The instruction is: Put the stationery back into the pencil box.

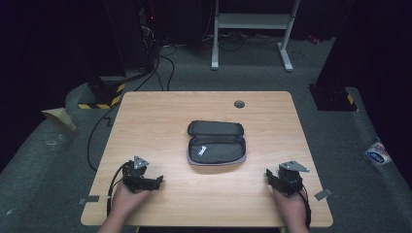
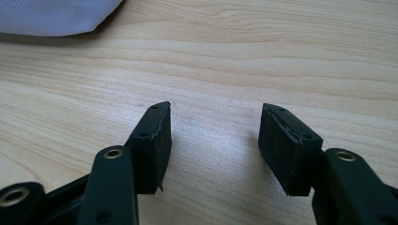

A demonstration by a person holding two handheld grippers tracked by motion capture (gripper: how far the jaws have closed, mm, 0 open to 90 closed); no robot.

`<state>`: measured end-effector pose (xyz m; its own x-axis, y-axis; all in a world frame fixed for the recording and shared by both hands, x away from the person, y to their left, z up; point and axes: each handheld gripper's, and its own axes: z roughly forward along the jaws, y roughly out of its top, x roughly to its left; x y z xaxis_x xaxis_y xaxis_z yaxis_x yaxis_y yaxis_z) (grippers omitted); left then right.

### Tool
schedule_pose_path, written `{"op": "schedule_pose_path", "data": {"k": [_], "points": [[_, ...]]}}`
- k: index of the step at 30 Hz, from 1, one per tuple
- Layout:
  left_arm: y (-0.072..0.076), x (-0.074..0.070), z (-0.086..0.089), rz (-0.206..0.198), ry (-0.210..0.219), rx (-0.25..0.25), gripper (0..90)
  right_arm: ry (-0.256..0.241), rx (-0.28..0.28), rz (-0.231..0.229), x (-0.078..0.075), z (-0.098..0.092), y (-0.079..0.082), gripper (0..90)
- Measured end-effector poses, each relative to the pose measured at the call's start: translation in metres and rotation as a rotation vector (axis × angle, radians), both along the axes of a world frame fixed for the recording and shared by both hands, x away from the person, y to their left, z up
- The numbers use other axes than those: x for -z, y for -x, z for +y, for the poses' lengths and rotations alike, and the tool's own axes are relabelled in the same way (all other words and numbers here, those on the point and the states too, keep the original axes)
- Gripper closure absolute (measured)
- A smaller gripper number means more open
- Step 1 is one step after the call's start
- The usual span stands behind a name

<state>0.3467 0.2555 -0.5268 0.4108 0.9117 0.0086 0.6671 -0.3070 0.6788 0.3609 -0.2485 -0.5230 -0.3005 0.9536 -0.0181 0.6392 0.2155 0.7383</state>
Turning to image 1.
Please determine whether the small red object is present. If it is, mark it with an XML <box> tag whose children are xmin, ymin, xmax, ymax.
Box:
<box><xmin>306</xmin><ymin>33</ymin><xmax>322</xmax><ymax>46</ymax></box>

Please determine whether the grey zip case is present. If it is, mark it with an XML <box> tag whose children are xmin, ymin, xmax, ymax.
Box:
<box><xmin>186</xmin><ymin>119</ymin><xmax>248</xmax><ymax>167</ymax></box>

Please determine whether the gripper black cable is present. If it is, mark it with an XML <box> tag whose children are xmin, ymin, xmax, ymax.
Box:
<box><xmin>296</xmin><ymin>186</ymin><xmax>313</xmax><ymax>229</ymax></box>
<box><xmin>106</xmin><ymin>162</ymin><xmax>131</xmax><ymax>217</ymax></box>

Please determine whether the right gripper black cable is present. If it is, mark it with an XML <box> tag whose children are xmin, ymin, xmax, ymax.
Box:
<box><xmin>296</xmin><ymin>186</ymin><xmax>313</xmax><ymax>229</ymax></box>

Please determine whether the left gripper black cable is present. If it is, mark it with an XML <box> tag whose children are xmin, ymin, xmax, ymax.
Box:
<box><xmin>106</xmin><ymin>162</ymin><xmax>131</xmax><ymax>217</ymax></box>

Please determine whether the person's left hand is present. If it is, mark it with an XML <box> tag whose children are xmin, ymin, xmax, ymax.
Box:
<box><xmin>110</xmin><ymin>183</ymin><xmax>154</xmax><ymax>218</ymax></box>

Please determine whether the dark equipment tower with wires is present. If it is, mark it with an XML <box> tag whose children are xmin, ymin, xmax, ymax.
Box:
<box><xmin>106</xmin><ymin>0</ymin><xmax>160</xmax><ymax>74</ymax></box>

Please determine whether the white metal stand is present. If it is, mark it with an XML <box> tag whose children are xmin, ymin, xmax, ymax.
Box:
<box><xmin>211</xmin><ymin>0</ymin><xmax>301</xmax><ymax>73</ymax></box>

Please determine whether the yellow-black striped stand base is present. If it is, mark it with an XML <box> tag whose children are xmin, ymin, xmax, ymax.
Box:
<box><xmin>77</xmin><ymin>75</ymin><xmax>126</xmax><ymax>111</ymax></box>

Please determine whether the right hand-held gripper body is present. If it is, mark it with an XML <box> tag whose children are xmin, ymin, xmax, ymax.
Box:
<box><xmin>275</xmin><ymin>160</ymin><xmax>311</xmax><ymax>197</ymax></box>

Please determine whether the dark stand base yellow stripe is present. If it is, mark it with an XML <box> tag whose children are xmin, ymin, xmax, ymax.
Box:
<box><xmin>308</xmin><ymin>84</ymin><xmax>360</xmax><ymax>113</ymax></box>

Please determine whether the grey tape strip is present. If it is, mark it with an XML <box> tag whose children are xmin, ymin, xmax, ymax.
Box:
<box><xmin>313</xmin><ymin>187</ymin><xmax>333</xmax><ymax>201</ymax></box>
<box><xmin>78</xmin><ymin>195</ymin><xmax>101</xmax><ymax>206</ymax></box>

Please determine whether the bundle of floor cables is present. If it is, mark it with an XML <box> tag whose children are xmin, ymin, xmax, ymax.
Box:
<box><xmin>201</xmin><ymin>29</ymin><xmax>284</xmax><ymax>52</ymax></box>

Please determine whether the looped black floor cable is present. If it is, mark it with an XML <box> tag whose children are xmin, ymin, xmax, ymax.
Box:
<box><xmin>157</xmin><ymin>45</ymin><xmax>178</xmax><ymax>92</ymax></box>

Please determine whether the white blue printed packet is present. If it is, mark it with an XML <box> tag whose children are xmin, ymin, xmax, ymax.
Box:
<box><xmin>363</xmin><ymin>138</ymin><xmax>393</xmax><ymax>167</ymax></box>

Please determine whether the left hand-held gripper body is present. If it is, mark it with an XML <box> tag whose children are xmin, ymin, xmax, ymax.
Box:
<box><xmin>121</xmin><ymin>155</ymin><xmax>157</xmax><ymax>194</ymax></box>

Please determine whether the beige cardboard piece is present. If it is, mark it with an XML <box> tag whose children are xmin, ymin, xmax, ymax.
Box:
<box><xmin>41</xmin><ymin>107</ymin><xmax>78</xmax><ymax>132</ymax></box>

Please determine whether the long black floor cable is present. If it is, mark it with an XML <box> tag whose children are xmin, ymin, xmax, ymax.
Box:
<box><xmin>86</xmin><ymin>55</ymin><xmax>161</xmax><ymax>173</ymax></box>

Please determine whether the person's right hand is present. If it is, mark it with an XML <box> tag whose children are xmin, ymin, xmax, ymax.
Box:
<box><xmin>272</xmin><ymin>188</ymin><xmax>307</xmax><ymax>221</ymax></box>

